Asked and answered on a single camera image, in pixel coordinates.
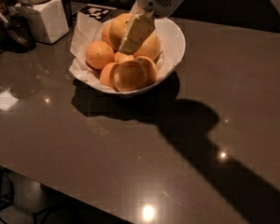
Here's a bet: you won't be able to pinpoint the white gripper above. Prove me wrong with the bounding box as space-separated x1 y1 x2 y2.
119 0 184 54

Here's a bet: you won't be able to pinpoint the white ceramic bowl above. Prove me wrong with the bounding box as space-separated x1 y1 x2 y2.
72 12 187 96

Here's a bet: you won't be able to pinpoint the hidden centre orange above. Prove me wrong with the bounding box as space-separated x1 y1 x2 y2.
114 51 134 63

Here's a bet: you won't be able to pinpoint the front large orange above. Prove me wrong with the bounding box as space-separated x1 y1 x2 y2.
114 61 147 91

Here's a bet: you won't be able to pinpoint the black white marker card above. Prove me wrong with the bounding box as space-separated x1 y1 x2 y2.
72 4 117 22

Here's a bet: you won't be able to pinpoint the white paper liner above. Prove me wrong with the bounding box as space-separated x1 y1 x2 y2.
69 11 177 93

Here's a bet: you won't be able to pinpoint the white square jar base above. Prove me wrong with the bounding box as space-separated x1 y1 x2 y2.
15 0 69 44

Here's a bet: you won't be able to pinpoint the black round object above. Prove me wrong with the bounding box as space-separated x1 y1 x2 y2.
2 16 36 53

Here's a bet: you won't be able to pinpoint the black floor cables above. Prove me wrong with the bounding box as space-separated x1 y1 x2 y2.
0 165 17 224

